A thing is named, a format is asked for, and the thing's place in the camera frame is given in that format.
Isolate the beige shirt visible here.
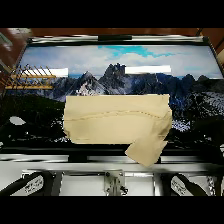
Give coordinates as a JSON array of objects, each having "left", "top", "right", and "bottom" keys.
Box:
[{"left": 62, "top": 93, "right": 174, "bottom": 168}]

